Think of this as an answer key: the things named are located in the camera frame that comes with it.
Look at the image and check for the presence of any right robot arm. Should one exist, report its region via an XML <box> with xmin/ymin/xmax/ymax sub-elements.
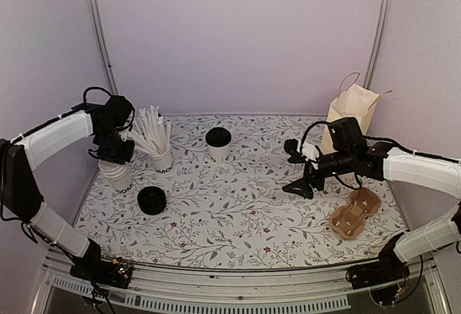
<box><xmin>282</xmin><ymin>117</ymin><xmax>460</xmax><ymax>282</ymax></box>

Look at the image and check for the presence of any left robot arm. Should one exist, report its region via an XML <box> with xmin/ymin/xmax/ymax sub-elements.
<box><xmin>1</xmin><ymin>94</ymin><xmax>135</xmax><ymax>281</ymax></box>

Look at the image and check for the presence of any stack of black lids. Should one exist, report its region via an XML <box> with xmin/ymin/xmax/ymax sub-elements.
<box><xmin>137</xmin><ymin>186</ymin><xmax>166</xmax><ymax>215</ymax></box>

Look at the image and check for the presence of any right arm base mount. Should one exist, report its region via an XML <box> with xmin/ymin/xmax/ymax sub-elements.
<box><xmin>345</xmin><ymin>235</ymin><xmax>410</xmax><ymax>290</ymax></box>

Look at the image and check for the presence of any front aluminium rail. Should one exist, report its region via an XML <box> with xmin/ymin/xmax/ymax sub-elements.
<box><xmin>32</xmin><ymin>250</ymin><xmax>455</xmax><ymax>313</ymax></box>

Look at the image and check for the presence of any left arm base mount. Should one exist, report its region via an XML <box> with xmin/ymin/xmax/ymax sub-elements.
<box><xmin>70</xmin><ymin>240</ymin><xmax>133</xmax><ymax>289</ymax></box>

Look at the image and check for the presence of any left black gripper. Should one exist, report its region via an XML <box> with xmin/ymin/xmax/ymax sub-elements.
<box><xmin>96</xmin><ymin>126</ymin><xmax>135</xmax><ymax>164</ymax></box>

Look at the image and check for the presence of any white cup holding straws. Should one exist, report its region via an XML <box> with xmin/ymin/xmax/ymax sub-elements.
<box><xmin>150</xmin><ymin>147</ymin><xmax>173</xmax><ymax>174</ymax></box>

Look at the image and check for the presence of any stack of white paper cups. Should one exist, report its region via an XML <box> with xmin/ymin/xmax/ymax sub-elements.
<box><xmin>98</xmin><ymin>160</ymin><xmax>133</xmax><ymax>195</ymax></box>

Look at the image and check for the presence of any black plastic cup lid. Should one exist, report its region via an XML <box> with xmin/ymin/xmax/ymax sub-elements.
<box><xmin>205</xmin><ymin>127</ymin><xmax>231</xmax><ymax>148</ymax></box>

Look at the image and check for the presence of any left metal frame post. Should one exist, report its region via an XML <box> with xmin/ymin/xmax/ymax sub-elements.
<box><xmin>87</xmin><ymin>0</ymin><xmax>119</xmax><ymax>94</ymax></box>

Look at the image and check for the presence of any floral patterned table mat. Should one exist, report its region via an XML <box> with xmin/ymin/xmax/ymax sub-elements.
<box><xmin>76</xmin><ymin>116</ymin><xmax>406</xmax><ymax>269</ymax></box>

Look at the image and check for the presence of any right metal frame post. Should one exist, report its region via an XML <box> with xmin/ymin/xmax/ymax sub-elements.
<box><xmin>363</xmin><ymin>0</ymin><xmax>392</xmax><ymax>90</ymax></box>

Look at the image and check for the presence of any beige paper takeout bag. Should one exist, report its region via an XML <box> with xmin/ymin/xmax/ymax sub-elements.
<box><xmin>326</xmin><ymin>72</ymin><xmax>393</xmax><ymax>135</ymax></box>

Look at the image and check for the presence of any brown cardboard cup carrier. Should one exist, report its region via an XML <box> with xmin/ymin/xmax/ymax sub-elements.
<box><xmin>330</xmin><ymin>188</ymin><xmax>381</xmax><ymax>241</ymax></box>

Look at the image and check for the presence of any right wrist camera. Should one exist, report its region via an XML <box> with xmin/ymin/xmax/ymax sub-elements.
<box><xmin>284</xmin><ymin>139</ymin><xmax>321</xmax><ymax>163</ymax></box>

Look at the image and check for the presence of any white paper coffee cup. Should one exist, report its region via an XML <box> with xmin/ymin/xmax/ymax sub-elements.
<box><xmin>207</xmin><ymin>143</ymin><xmax>230</xmax><ymax>163</ymax></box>

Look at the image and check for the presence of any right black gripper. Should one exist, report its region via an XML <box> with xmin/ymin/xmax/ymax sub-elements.
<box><xmin>282</xmin><ymin>148</ymin><xmax>354</xmax><ymax>199</ymax></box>

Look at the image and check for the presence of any bundle of wrapped white straws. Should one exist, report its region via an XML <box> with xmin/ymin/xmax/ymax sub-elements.
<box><xmin>127</xmin><ymin>106</ymin><xmax>171</xmax><ymax>156</ymax></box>

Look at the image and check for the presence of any metal frame post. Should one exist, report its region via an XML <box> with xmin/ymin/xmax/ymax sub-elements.
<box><xmin>87</xmin><ymin>0</ymin><xmax>119</xmax><ymax>94</ymax></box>
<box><xmin>363</xmin><ymin>0</ymin><xmax>392</xmax><ymax>90</ymax></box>

